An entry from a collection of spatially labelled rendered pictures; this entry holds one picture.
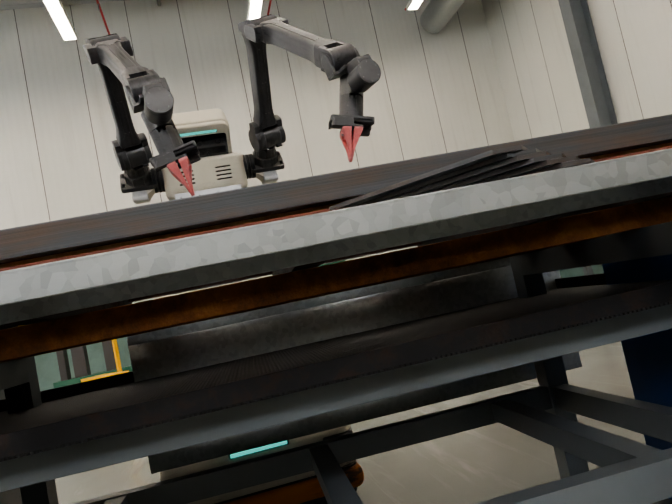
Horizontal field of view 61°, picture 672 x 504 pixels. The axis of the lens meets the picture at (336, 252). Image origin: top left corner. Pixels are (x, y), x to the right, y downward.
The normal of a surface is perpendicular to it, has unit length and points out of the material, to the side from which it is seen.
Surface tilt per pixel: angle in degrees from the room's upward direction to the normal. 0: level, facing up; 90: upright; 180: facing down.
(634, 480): 90
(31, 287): 90
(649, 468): 90
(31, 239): 90
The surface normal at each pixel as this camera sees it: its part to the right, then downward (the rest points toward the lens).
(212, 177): 0.23, 0.02
